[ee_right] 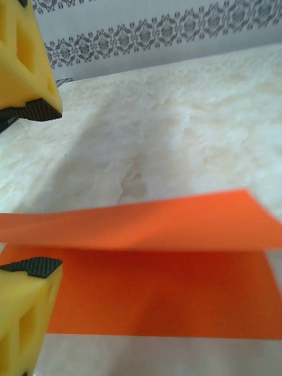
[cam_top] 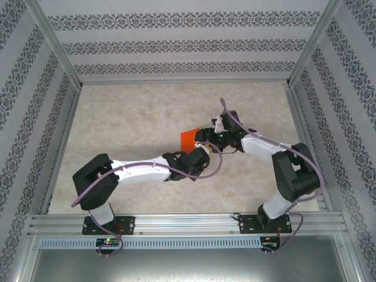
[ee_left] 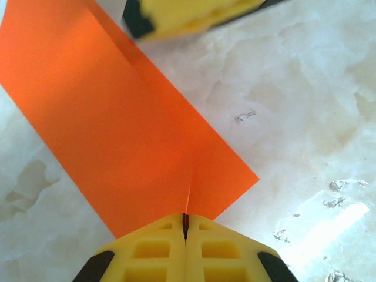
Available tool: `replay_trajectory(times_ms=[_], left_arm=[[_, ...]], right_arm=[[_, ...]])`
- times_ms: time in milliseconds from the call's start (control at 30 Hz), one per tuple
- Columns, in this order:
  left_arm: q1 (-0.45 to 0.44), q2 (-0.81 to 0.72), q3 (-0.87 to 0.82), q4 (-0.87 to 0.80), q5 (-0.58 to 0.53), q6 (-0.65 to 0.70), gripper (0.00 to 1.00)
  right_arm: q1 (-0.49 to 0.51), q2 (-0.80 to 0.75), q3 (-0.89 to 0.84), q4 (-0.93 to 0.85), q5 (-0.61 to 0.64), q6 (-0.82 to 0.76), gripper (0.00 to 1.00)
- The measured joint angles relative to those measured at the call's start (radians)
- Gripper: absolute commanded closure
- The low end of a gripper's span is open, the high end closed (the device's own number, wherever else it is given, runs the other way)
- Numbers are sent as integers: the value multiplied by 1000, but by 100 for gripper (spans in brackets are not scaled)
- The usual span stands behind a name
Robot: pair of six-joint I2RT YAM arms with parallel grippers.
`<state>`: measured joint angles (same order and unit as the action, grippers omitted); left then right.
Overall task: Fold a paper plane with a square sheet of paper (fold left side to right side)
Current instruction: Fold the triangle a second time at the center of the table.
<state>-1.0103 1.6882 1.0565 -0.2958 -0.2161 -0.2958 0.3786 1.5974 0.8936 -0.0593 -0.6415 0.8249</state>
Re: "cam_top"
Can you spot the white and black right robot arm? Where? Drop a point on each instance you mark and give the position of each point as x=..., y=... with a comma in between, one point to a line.
x=296, y=176

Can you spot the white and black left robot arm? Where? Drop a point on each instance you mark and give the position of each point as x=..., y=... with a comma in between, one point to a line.
x=141, y=170

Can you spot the steel sheet tray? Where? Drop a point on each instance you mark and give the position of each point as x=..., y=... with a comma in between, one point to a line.
x=188, y=265

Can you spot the right controller board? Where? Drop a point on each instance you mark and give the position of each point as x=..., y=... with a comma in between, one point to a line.
x=271, y=243

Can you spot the left controller board green light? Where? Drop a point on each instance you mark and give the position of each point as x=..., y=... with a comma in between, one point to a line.
x=108, y=242

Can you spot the aluminium mounting rail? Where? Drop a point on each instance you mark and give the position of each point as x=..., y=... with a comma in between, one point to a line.
x=182, y=223

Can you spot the aluminium side rail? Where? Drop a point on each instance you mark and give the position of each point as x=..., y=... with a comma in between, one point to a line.
x=60, y=152
x=310, y=152

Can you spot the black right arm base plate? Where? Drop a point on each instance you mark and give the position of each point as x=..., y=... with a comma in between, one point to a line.
x=245, y=224

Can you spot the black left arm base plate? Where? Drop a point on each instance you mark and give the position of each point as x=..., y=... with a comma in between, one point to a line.
x=129, y=224

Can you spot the aluminium frame post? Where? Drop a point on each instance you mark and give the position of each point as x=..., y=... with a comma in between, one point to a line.
x=53, y=44
x=315, y=41

